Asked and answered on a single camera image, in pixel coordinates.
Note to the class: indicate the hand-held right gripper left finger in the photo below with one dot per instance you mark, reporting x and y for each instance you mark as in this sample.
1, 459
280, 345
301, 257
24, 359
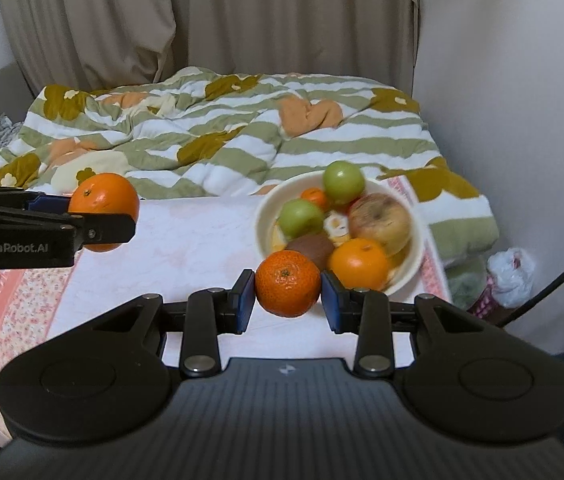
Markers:
247, 300

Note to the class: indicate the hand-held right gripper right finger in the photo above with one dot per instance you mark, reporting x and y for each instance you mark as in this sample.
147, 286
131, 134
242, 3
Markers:
331, 305

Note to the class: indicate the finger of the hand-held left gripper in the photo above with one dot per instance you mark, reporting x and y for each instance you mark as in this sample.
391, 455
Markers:
49, 204
112, 227

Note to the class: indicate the deep orange large orange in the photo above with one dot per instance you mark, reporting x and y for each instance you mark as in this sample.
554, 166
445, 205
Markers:
107, 195

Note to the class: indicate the small mandarin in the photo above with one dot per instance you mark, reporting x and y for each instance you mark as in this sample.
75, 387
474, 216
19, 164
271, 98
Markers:
314, 197
287, 282

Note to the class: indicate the light orange large orange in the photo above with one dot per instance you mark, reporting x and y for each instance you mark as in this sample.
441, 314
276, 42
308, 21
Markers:
359, 262

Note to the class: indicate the brown kiwi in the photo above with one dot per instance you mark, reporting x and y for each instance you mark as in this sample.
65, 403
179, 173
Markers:
312, 250

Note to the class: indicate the white oval dish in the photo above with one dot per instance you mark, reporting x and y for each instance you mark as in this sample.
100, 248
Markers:
263, 225

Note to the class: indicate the green apple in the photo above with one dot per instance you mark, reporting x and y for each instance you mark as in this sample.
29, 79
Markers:
344, 180
302, 217

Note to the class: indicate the wrinkled red yellow apple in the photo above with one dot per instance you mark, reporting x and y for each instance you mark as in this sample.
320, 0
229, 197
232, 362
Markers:
379, 222

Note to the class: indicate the pink floral bed sheet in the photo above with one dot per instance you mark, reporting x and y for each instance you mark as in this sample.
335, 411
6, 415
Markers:
187, 240

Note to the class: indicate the green striped floral blanket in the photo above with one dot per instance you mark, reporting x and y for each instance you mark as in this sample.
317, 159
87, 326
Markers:
212, 125

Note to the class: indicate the white plastic bag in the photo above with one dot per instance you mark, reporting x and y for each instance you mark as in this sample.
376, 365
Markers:
509, 275

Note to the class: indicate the beige curtain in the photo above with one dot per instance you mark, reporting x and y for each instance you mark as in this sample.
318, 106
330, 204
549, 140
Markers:
112, 20

